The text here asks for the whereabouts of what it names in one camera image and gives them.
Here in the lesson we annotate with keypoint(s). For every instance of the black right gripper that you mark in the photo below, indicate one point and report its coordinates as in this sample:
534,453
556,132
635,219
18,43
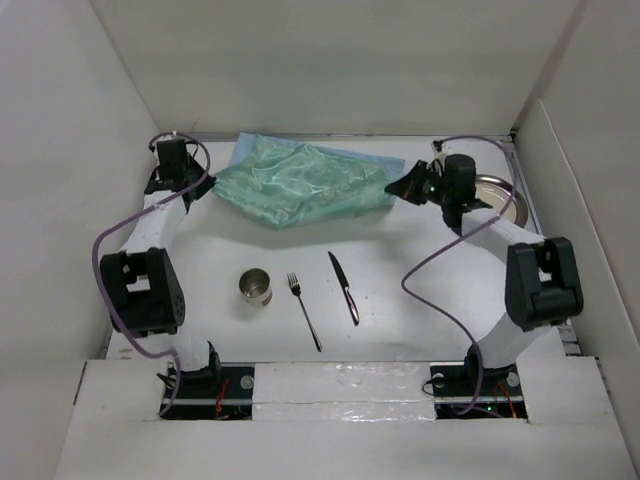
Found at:
407,186

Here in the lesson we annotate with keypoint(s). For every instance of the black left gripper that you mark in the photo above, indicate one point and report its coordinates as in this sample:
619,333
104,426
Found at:
204,187

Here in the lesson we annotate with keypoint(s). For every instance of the green satin tablecloth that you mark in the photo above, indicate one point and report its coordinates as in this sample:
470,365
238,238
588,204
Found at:
284,183

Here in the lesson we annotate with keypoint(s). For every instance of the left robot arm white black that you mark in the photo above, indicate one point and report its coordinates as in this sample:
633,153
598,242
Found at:
130,260

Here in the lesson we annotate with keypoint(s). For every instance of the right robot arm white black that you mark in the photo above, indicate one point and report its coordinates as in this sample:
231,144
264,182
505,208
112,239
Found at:
542,285

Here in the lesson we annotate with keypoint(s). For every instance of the light blue cloth napkin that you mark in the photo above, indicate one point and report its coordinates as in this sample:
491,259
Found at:
392,165

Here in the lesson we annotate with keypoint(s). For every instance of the round metal plate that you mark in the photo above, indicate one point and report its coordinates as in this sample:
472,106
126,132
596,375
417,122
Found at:
496,191

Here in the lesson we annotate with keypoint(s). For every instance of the steel cup with white band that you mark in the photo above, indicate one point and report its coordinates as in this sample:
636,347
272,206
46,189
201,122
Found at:
255,287

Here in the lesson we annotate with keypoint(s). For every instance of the silver fork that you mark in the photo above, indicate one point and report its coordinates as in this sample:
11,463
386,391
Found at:
295,288

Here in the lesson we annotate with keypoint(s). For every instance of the white foam front panel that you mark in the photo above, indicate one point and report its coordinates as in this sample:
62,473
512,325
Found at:
367,392

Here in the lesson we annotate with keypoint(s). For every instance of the black handled table knife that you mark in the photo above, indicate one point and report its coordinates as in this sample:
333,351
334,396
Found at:
345,287

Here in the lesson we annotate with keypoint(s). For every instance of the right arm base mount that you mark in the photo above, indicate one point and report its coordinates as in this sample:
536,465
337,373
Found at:
457,396

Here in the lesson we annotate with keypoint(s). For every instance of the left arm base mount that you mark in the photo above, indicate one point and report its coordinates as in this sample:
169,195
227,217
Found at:
203,395

